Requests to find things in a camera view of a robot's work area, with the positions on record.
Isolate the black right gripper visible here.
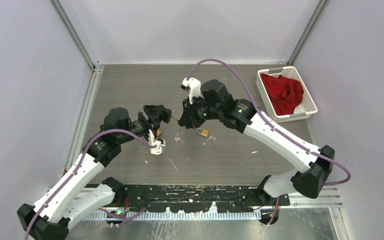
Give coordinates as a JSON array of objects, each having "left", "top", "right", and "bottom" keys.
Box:
[{"left": 179, "top": 93, "right": 222, "bottom": 129}]

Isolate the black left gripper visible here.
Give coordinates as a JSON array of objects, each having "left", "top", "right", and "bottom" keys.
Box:
[{"left": 117, "top": 105, "right": 164, "bottom": 144}]

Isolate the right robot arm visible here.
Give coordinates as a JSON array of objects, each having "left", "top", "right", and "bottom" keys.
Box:
[{"left": 178, "top": 78, "right": 335, "bottom": 206}]

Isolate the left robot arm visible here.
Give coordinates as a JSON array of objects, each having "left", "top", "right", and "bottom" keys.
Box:
[{"left": 17, "top": 105, "right": 172, "bottom": 240}]

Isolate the silver key bunch centre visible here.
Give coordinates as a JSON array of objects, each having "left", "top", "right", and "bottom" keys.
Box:
[{"left": 174, "top": 132, "right": 184, "bottom": 144}]

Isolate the small silver key bunch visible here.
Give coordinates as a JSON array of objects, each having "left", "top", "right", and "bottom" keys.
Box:
[{"left": 207, "top": 135, "right": 217, "bottom": 143}]

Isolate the small brass padlock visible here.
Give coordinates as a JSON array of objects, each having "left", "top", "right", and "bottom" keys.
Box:
[{"left": 196, "top": 128, "right": 210, "bottom": 138}]

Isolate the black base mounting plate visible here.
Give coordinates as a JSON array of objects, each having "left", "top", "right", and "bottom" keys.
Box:
[{"left": 107, "top": 184, "right": 275, "bottom": 213}]

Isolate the white perforated plastic basket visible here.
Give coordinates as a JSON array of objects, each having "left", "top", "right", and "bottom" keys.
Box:
[{"left": 256, "top": 66, "right": 318, "bottom": 123}]

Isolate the red cloth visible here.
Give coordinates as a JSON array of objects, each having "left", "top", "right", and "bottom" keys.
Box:
[{"left": 259, "top": 73, "right": 305, "bottom": 116}]

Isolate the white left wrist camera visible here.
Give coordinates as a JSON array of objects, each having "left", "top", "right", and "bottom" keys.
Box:
[{"left": 148, "top": 129, "right": 166, "bottom": 155}]

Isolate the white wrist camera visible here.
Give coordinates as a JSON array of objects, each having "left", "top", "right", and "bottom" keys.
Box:
[
  {"left": 148, "top": 129, "right": 166, "bottom": 155},
  {"left": 180, "top": 77, "right": 202, "bottom": 105}
]

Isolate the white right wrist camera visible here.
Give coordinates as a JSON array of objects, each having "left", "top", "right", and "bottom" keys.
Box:
[{"left": 180, "top": 77, "right": 202, "bottom": 105}]

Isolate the aluminium front rail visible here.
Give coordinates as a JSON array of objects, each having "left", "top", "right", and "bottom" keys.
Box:
[{"left": 42, "top": 187, "right": 344, "bottom": 222}]

